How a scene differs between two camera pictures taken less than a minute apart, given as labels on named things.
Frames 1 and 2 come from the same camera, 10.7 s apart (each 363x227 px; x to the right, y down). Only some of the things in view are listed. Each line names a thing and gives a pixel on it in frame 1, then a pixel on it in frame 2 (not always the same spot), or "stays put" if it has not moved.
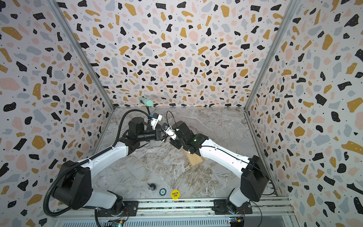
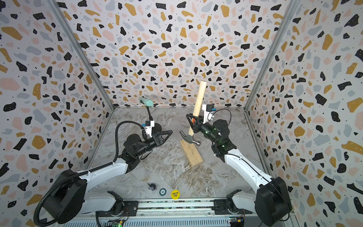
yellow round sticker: (175, 194) stays put
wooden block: (194, 160) stays put
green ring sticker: (162, 191) stays put
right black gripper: (175, 143) -> (201, 127)
